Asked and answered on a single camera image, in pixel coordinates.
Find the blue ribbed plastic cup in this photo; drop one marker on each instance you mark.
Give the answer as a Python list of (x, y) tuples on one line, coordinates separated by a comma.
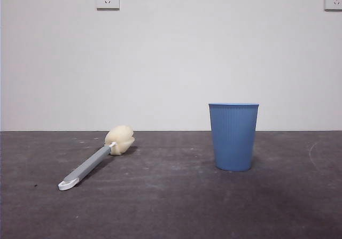
[(233, 137)]

